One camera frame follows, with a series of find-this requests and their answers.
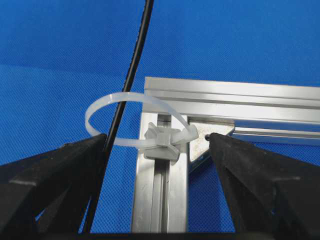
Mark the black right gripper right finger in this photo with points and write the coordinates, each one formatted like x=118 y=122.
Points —
x=265 y=191

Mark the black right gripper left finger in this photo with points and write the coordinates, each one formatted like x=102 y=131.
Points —
x=48 y=193

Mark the white zip tie loop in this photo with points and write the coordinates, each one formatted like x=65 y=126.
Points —
x=159 y=142

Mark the silver aluminium extrusion frame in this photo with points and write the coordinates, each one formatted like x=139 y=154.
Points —
x=250 y=112

